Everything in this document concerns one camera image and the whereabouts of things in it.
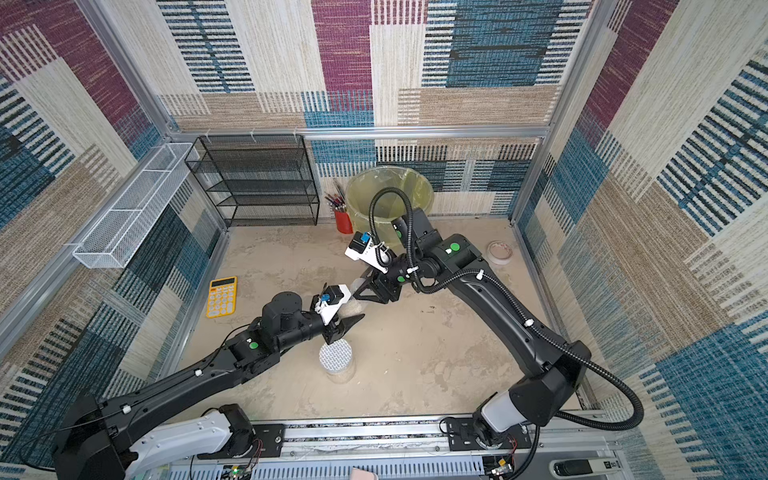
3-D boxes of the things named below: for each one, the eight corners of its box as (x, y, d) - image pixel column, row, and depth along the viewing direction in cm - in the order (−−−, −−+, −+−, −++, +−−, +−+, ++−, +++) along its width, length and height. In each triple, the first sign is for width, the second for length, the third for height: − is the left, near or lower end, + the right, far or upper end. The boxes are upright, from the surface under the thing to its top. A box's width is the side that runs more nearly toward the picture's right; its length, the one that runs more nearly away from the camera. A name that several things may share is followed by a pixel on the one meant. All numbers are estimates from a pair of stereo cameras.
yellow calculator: (208, 320, 97) (205, 317, 95) (211, 283, 105) (209, 280, 104) (236, 313, 98) (233, 310, 96) (237, 278, 107) (235, 274, 105)
